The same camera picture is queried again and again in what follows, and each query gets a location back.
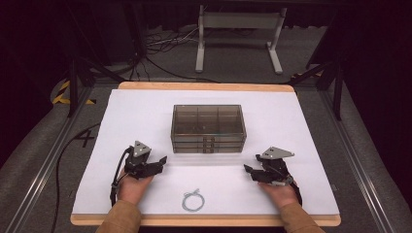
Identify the person's left hand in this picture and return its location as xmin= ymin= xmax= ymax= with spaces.
xmin=117 ymin=171 xmax=155 ymax=206

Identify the transparent bottom drawer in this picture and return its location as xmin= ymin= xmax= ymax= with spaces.
xmin=173 ymin=147 xmax=244 ymax=154

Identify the transparent middle drawer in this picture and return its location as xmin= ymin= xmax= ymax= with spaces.
xmin=172 ymin=141 xmax=245 ymax=149

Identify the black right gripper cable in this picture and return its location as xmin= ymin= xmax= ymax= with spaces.
xmin=292 ymin=182 xmax=303 ymax=207

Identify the bundle of floor cables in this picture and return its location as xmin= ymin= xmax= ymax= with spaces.
xmin=142 ymin=27 xmax=202 ymax=55

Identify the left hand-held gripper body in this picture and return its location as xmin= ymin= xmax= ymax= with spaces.
xmin=124 ymin=140 xmax=163 ymax=180

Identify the black metal stand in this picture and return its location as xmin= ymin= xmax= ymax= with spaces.
xmin=291 ymin=48 xmax=345 ymax=121
xmin=66 ymin=0 xmax=127 ymax=118

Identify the long black floor cable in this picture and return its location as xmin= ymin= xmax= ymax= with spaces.
xmin=51 ymin=121 xmax=102 ymax=233

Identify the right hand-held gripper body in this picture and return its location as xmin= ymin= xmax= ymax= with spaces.
xmin=256 ymin=146 xmax=295 ymax=187

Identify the white metal stand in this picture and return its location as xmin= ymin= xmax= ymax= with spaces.
xmin=194 ymin=4 xmax=289 ymax=76

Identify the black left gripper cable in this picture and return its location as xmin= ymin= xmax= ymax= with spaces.
xmin=109 ymin=146 xmax=134 ymax=207

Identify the transparent brown drawer box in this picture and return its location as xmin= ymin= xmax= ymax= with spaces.
xmin=170 ymin=104 xmax=248 ymax=154

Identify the transparent top drawer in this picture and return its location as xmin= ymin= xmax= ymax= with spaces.
xmin=171 ymin=135 xmax=246 ymax=143

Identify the aluminium floor rail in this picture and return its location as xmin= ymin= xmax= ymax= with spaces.
xmin=4 ymin=86 xmax=95 ymax=233
xmin=319 ymin=90 xmax=395 ymax=233

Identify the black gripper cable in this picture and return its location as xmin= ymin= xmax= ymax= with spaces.
xmin=292 ymin=182 xmax=303 ymax=207
xmin=109 ymin=146 xmax=134 ymax=207

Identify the yellow black floor tape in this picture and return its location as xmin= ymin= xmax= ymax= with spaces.
xmin=51 ymin=80 xmax=97 ymax=106

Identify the person's right hand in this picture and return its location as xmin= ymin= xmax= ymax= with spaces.
xmin=257 ymin=181 xmax=300 ymax=209

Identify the transparent drawer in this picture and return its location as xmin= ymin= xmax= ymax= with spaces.
xmin=171 ymin=135 xmax=246 ymax=143
xmin=173 ymin=147 xmax=244 ymax=154
xmin=172 ymin=141 xmax=245 ymax=149

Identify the white table sheet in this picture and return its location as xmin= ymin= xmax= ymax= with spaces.
xmin=71 ymin=89 xmax=340 ymax=216

